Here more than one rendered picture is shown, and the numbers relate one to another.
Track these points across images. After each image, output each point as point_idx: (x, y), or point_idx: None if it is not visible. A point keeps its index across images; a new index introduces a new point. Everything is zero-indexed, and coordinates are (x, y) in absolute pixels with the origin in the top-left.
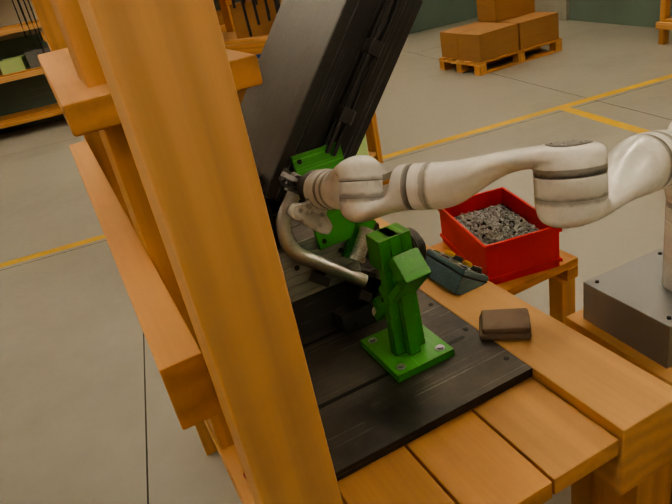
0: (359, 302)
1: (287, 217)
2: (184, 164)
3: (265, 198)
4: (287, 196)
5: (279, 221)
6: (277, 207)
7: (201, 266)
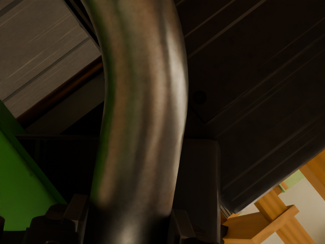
0: None
1: (140, 64)
2: None
3: (189, 132)
4: (172, 186)
5: (176, 28)
6: (100, 118)
7: None
